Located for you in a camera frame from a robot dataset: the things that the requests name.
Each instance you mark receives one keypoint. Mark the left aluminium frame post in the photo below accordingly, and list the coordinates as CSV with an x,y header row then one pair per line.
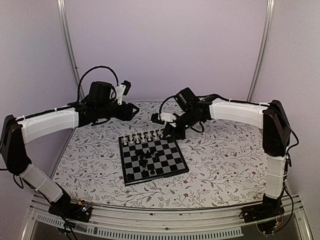
x,y
62,13

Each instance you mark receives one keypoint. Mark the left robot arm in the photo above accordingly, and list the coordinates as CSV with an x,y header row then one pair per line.
x,y
28,143

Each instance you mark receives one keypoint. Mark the right aluminium frame post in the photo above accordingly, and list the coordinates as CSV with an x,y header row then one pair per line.
x,y
270,5

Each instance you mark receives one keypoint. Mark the aluminium frame post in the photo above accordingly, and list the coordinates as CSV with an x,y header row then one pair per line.
x,y
270,5
62,13

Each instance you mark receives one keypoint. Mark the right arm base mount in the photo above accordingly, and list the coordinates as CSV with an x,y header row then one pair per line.
x,y
267,216

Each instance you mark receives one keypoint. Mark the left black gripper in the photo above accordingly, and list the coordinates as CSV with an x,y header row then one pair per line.
x,y
125,114

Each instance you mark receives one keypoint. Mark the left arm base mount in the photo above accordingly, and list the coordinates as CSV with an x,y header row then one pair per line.
x,y
64,208

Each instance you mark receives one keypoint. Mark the row of white chess pieces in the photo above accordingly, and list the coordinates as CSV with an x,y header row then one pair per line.
x,y
141,138

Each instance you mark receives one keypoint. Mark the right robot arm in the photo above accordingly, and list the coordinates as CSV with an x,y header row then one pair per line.
x,y
270,118

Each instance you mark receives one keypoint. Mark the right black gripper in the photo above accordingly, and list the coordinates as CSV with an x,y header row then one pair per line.
x,y
179,135

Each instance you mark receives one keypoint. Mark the front aluminium rail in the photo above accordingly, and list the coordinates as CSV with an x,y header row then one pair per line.
x,y
124,223

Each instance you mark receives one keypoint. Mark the floral patterned table mat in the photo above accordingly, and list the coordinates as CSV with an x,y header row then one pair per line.
x,y
226,165

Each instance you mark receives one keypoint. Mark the black and grey chessboard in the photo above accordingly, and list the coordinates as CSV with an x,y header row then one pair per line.
x,y
171,163

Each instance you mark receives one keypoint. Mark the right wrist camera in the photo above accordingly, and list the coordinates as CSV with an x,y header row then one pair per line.
x,y
162,118

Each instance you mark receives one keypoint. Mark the pile of black chess pieces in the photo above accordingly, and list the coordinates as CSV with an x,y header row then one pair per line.
x,y
147,160

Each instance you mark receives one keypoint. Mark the black chess rook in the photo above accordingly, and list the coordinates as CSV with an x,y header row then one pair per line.
x,y
129,176

